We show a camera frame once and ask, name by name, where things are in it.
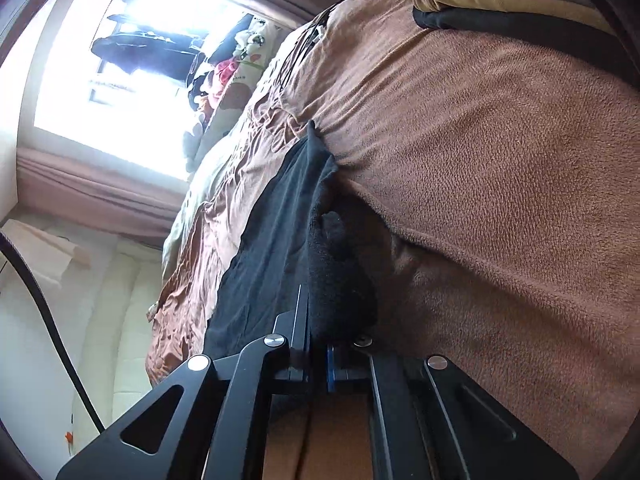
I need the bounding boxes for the black bear print t-shirt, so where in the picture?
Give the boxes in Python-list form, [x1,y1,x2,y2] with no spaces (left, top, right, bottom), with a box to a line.
[202,120,381,361]

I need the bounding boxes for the cream duvet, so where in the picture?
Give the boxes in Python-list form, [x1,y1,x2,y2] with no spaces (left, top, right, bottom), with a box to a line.
[162,50,282,262]

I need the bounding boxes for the tan folded garment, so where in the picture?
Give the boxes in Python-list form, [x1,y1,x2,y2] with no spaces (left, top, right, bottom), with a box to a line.
[412,0,622,37]

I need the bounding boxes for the coiled black cables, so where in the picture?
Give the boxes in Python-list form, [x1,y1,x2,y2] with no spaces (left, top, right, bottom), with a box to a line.
[277,0,362,92]

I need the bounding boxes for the black folded garment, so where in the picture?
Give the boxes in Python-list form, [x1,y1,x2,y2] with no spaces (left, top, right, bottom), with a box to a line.
[412,7,640,67]

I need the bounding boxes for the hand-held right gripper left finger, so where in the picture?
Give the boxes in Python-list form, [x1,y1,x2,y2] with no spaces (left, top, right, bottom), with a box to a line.
[56,284,328,480]

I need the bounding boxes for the pile of plush toys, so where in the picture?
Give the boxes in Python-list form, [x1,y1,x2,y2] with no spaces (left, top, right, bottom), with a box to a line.
[186,10,281,111]

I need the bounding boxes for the bright window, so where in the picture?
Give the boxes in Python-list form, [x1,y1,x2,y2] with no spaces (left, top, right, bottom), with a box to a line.
[32,0,281,182]

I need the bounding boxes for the brown blanket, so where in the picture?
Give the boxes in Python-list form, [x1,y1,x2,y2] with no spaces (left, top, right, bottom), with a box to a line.
[145,0,640,480]

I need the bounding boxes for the cream padded headboard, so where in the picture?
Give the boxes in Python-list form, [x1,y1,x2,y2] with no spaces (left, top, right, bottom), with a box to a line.
[0,215,211,480]

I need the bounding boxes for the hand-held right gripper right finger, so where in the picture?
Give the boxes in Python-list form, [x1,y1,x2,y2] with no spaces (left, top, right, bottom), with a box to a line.
[327,337,582,480]

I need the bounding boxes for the dark hanging clothes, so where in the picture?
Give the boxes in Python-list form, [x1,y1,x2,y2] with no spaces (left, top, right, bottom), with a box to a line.
[90,14,212,77]

